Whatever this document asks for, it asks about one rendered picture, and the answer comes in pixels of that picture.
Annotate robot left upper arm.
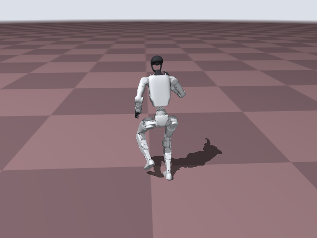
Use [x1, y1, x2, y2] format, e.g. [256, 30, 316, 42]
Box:
[135, 77, 149, 104]

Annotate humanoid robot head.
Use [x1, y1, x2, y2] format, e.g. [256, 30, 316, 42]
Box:
[151, 56, 163, 75]

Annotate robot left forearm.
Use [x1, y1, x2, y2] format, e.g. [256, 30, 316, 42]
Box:
[135, 98, 142, 113]

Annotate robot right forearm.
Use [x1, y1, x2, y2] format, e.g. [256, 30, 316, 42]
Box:
[170, 85, 178, 94]

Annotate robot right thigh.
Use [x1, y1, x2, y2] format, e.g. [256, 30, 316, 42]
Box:
[162, 116, 178, 148]

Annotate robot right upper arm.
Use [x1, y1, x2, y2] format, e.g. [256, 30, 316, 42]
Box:
[170, 76, 186, 98]

